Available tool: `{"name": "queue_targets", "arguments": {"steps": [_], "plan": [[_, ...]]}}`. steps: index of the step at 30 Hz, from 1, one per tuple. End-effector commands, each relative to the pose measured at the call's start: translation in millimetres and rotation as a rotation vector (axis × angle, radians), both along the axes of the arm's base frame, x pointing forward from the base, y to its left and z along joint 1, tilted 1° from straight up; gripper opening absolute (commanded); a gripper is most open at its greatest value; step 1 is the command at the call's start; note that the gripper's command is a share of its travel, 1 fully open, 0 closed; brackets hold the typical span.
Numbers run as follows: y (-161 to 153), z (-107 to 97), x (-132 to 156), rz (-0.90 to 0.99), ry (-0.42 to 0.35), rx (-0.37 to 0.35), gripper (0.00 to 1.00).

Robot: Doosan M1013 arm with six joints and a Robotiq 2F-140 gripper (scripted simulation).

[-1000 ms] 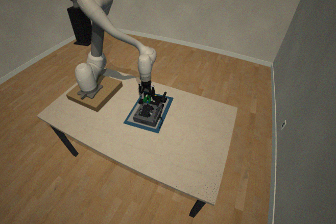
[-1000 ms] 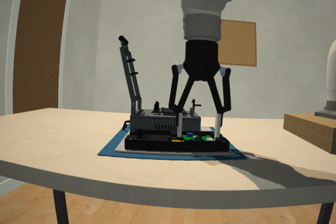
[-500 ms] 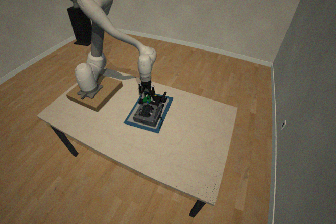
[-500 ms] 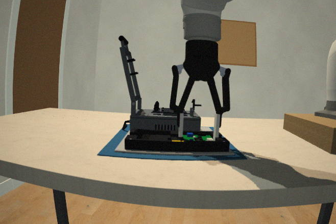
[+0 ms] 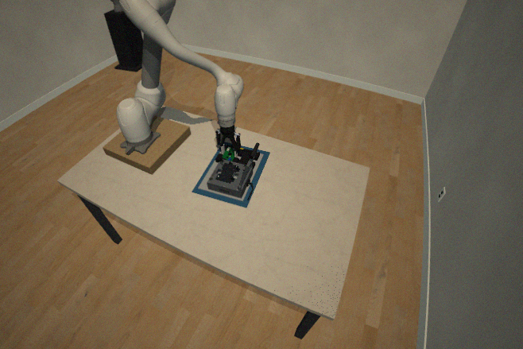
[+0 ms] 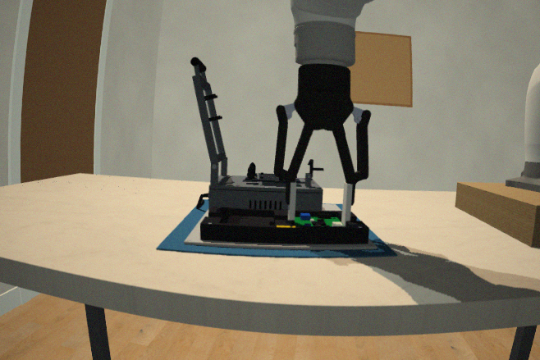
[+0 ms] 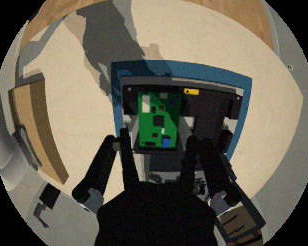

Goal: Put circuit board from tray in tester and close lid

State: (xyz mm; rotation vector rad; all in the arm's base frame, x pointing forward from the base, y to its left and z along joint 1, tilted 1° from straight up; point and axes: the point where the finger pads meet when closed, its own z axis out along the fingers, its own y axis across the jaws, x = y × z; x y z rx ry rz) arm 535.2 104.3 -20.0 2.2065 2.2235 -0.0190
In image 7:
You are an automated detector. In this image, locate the green circuit board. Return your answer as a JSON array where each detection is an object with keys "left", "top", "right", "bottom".
[{"left": 138, "top": 92, "right": 182, "bottom": 148}]

